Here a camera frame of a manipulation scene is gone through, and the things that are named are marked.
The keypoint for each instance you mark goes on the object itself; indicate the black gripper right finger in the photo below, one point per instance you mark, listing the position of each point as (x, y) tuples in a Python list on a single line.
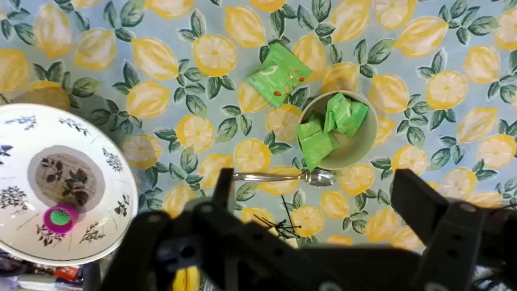
[(415, 195)]

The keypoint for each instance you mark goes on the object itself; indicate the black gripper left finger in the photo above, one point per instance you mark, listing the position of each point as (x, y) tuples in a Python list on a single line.
[(224, 188)]

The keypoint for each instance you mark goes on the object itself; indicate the green sachet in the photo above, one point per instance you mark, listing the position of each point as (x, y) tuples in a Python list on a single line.
[(279, 75), (345, 114), (316, 146)]

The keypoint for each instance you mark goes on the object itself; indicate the small white bowl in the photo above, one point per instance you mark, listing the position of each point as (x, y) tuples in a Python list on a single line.
[(361, 146)]

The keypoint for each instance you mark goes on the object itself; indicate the large floral white bowl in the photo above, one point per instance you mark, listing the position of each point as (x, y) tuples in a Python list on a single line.
[(108, 179)]

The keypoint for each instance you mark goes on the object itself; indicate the black zip tie bundle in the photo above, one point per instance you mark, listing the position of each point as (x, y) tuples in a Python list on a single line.
[(284, 227)]

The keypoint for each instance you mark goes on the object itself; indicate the silver metal spoon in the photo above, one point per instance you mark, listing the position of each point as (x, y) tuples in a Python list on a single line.
[(318, 177)]

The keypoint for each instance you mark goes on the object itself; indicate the small pink container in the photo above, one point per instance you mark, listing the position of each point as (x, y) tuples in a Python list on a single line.
[(61, 219)]

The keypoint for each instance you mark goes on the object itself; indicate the lemon print tablecloth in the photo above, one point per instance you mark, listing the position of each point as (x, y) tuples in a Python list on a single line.
[(163, 22)]

